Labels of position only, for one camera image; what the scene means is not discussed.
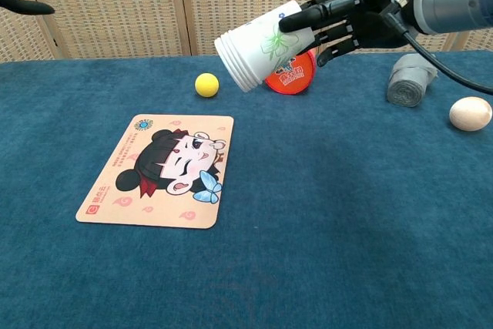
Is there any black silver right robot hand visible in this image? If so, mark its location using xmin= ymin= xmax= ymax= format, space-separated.
xmin=278 ymin=0 xmax=420 ymax=68

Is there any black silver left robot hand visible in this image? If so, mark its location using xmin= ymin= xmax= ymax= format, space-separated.
xmin=0 ymin=0 xmax=55 ymax=15

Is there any stack of white paper cups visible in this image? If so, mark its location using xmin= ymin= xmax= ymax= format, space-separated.
xmin=213 ymin=0 xmax=315 ymax=93

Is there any grey garbage bag roll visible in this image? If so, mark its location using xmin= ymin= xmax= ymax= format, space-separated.
xmin=386 ymin=52 xmax=439 ymax=108

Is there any red cylindrical snack can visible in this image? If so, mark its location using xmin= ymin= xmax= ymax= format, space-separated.
xmin=263 ymin=48 xmax=317 ymax=96

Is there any woven folding screen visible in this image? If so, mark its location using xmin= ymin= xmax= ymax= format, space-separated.
xmin=0 ymin=0 xmax=493 ymax=62

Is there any beige wooden egg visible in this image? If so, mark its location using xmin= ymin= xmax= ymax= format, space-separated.
xmin=448 ymin=96 xmax=493 ymax=132

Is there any yellow foam ball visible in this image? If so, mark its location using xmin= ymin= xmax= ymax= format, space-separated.
xmin=194 ymin=72 xmax=220 ymax=99

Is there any blue table cloth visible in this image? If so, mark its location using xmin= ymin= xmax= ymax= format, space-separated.
xmin=0 ymin=50 xmax=493 ymax=329

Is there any cartoon girl mouse pad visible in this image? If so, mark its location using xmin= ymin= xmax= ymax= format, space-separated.
xmin=75 ymin=114 xmax=235 ymax=230

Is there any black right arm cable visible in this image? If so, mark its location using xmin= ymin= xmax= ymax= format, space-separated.
xmin=384 ymin=0 xmax=493 ymax=96

